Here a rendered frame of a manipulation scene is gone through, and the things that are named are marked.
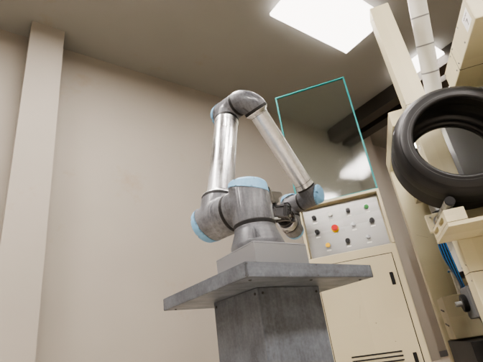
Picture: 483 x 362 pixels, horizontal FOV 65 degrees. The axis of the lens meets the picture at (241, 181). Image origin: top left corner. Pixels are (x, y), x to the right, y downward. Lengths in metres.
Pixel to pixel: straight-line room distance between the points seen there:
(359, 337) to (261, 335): 1.40
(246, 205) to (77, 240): 2.56
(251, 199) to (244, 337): 0.45
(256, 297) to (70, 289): 2.60
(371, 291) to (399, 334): 0.27
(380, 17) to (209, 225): 2.09
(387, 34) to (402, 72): 0.33
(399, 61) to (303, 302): 1.93
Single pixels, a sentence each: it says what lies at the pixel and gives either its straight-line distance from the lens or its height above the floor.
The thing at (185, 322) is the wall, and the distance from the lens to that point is 3.88.
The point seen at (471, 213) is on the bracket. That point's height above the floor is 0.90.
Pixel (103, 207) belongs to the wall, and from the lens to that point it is 3.86.
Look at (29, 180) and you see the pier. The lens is 3.55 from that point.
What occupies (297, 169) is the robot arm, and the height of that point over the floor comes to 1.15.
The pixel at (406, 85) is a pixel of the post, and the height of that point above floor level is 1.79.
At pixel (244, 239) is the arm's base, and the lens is 1.26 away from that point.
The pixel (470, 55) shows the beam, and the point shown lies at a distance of 2.38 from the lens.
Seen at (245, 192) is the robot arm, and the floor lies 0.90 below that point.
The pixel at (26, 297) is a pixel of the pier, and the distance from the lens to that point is 3.27.
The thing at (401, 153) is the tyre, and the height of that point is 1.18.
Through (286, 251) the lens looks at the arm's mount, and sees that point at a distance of 1.26.
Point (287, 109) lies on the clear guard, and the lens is 3.04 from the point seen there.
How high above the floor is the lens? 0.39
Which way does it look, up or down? 25 degrees up
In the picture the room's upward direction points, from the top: 8 degrees counter-clockwise
